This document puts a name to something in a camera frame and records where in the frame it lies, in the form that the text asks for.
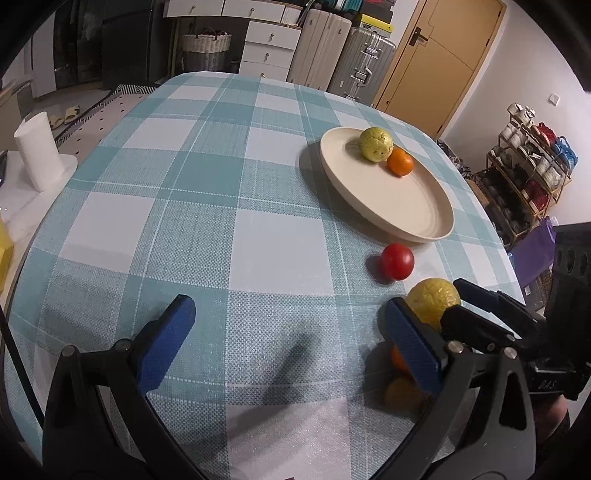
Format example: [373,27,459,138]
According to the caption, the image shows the white roll holder base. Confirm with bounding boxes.
[0,150,78,195]

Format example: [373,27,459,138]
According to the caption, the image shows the white tall cabinet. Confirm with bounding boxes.
[28,11,58,99]

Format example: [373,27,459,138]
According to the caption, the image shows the dark glass cabinet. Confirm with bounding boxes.
[51,0,107,88]

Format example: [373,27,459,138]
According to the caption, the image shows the beige suitcase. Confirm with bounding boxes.
[288,8,352,90]

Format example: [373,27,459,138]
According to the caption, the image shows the silver suitcase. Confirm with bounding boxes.
[328,27,397,102]

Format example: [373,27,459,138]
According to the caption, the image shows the wooden door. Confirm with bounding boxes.
[374,0,509,139]

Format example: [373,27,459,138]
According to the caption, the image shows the yellow lemon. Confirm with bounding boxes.
[405,278,461,330]

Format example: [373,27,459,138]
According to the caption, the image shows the red tomato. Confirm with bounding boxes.
[381,244,415,281]

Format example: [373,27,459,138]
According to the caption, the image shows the small yellow-orange fruit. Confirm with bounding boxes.
[384,376,428,416]

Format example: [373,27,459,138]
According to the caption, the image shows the black and yellow box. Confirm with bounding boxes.
[353,14,395,33]

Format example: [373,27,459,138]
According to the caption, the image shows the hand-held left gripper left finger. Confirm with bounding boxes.
[41,294,206,480]

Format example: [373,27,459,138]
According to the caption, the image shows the orange tangerine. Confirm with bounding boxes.
[392,344,414,374]
[386,148,414,177]

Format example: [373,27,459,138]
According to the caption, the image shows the shoe rack with shoes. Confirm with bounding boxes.
[478,104,580,245]

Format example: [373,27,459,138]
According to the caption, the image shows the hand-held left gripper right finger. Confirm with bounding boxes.
[382,298,537,480]

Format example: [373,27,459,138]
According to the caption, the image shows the wicker laundry basket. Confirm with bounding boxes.
[180,28,232,72]

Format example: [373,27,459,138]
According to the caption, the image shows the large yellow-green spotted fruit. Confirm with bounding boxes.
[359,127,394,162]

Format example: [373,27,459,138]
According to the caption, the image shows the white drawer desk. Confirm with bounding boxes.
[164,0,303,83]

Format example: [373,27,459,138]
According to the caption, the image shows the cream round plate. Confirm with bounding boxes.
[320,127,455,244]

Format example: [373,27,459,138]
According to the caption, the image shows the black refrigerator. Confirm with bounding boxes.
[99,0,174,90]

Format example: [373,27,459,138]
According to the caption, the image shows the person's right forearm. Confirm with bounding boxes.
[536,394,571,455]

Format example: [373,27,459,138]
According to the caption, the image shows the patterned floor rug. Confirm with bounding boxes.
[53,83,160,148]

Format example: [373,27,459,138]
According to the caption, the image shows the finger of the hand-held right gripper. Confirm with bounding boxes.
[454,278,549,341]
[441,305,528,357]

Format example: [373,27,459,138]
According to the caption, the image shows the beige slippers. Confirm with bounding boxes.
[48,105,81,127]

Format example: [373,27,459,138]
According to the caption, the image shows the black cable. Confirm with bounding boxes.
[0,305,47,425]

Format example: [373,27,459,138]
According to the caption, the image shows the purple bag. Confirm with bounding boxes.
[510,217,555,296]

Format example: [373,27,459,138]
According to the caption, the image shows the white paper towel roll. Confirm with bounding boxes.
[14,112,63,191]

